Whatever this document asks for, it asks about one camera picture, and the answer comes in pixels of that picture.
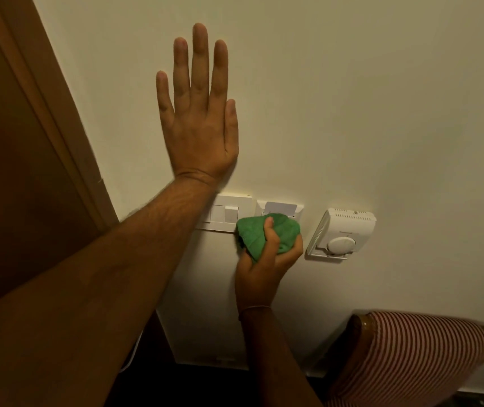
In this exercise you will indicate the person's left hand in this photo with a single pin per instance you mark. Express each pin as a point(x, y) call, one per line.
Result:
point(197, 139)

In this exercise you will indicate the person's right hand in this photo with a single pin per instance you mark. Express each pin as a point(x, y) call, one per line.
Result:
point(257, 279)

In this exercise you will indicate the person's right thumb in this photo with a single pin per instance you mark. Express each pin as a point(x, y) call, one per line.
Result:
point(270, 239)

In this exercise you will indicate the person's left thumb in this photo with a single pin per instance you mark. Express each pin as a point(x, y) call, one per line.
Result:
point(232, 127)

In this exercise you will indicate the person's left middle finger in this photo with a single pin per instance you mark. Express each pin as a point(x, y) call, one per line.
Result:
point(200, 63)

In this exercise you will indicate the person's left little finger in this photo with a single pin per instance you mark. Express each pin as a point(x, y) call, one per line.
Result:
point(164, 97)

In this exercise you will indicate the green cleaning cloth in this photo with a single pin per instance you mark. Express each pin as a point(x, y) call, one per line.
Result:
point(259, 233)

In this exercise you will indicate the person's right forearm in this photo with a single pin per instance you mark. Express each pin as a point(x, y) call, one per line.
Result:
point(278, 360)

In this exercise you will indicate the person's left forearm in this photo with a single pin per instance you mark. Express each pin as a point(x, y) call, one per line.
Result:
point(98, 283)

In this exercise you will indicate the grey key card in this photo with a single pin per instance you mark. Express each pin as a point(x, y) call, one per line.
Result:
point(281, 207)

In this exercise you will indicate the white key card holder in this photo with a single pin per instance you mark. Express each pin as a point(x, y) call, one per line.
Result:
point(261, 206)

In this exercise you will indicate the thin wrist thread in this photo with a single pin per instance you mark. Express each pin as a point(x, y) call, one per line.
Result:
point(254, 309)

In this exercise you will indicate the brown wooden door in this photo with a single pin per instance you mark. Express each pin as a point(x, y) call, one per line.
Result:
point(17, 165)

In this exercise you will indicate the striped upholstered wooden chair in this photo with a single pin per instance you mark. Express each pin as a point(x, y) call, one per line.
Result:
point(411, 360)

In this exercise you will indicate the white light switch plate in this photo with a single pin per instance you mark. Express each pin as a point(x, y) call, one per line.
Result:
point(227, 211)

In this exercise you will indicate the white wall thermostat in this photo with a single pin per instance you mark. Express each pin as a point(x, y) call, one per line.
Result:
point(343, 233)

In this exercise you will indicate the light wooden door frame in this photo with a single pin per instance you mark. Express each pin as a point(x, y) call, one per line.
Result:
point(62, 118)

